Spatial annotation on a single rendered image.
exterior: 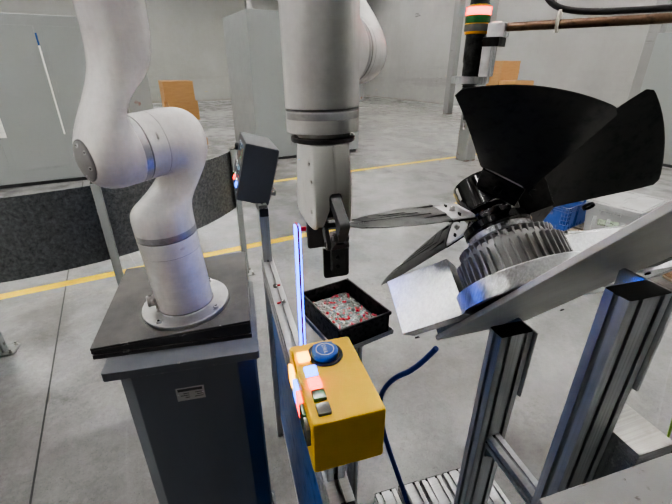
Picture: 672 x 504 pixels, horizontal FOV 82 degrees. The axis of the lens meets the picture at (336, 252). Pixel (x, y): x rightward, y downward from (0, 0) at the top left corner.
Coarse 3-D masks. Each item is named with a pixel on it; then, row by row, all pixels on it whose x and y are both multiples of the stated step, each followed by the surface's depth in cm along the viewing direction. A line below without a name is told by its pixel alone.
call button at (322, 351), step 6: (324, 342) 61; (330, 342) 61; (312, 348) 60; (318, 348) 59; (324, 348) 59; (330, 348) 59; (336, 348) 60; (312, 354) 59; (318, 354) 58; (324, 354) 58; (330, 354) 58; (336, 354) 59; (318, 360) 58; (324, 360) 58; (330, 360) 58
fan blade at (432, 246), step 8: (448, 224) 100; (440, 232) 103; (448, 232) 98; (432, 240) 103; (440, 240) 99; (424, 248) 104; (432, 248) 99; (440, 248) 96; (416, 256) 105; (424, 256) 100; (400, 264) 114; (408, 264) 105; (416, 264) 101; (400, 272) 105; (384, 280) 110
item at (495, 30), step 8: (488, 24) 68; (496, 24) 68; (504, 24) 67; (488, 32) 69; (496, 32) 68; (504, 32) 67; (488, 40) 69; (496, 40) 68; (504, 40) 70; (488, 48) 70; (496, 48) 71; (488, 56) 70; (480, 64) 71; (488, 64) 70; (480, 72) 72; (488, 72) 71; (456, 80) 73; (464, 80) 72; (472, 80) 72; (480, 80) 72; (488, 80) 73
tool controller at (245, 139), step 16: (240, 144) 135; (256, 144) 125; (272, 144) 134; (240, 160) 129; (256, 160) 125; (272, 160) 127; (240, 176) 126; (256, 176) 127; (272, 176) 129; (240, 192) 128; (256, 192) 130; (272, 192) 135
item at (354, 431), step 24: (312, 360) 58; (336, 360) 58; (360, 360) 59; (336, 384) 54; (360, 384) 54; (312, 408) 50; (336, 408) 50; (360, 408) 50; (384, 408) 51; (312, 432) 49; (336, 432) 49; (360, 432) 51; (312, 456) 51; (336, 456) 51; (360, 456) 53
